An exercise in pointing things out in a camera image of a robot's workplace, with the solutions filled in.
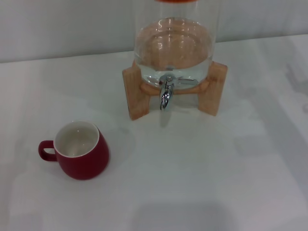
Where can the red ceramic cup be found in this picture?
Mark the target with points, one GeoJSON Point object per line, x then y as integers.
{"type": "Point", "coordinates": [84, 163]}

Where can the chrome faucet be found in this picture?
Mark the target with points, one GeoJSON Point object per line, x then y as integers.
{"type": "Point", "coordinates": [165, 96]}

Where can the wooden dispenser stand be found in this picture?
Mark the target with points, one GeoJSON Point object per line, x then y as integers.
{"type": "Point", "coordinates": [133, 96]}

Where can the glass water dispenser jar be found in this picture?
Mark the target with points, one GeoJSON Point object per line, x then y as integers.
{"type": "Point", "coordinates": [175, 36]}

